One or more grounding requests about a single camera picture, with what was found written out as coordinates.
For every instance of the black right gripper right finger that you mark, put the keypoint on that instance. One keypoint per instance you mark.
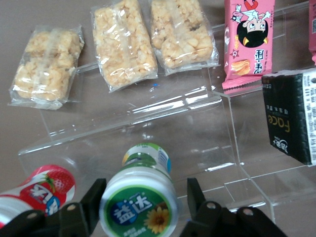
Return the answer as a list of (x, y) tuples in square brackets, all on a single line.
[(209, 219)]

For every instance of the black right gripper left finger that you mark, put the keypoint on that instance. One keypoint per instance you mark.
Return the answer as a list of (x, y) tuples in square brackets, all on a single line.
[(74, 219)]

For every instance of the small black box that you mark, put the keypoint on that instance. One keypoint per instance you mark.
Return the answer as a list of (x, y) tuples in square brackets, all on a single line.
[(286, 118)]

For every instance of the clear rice crisp pack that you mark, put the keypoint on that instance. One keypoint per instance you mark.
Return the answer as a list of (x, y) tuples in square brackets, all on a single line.
[(47, 69), (123, 47), (182, 37)]

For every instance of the pink snack pack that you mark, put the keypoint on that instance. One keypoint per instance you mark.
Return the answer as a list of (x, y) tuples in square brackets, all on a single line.
[(313, 29), (249, 44)]

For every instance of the clear acrylic stepped stand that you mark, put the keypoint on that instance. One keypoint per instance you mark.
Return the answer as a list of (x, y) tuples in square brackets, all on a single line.
[(172, 123)]

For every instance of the green gum bottle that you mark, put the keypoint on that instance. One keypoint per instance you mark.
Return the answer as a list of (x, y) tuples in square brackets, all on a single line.
[(138, 192)]

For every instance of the red gum bottle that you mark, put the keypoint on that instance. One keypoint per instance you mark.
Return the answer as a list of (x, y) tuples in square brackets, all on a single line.
[(44, 187)]

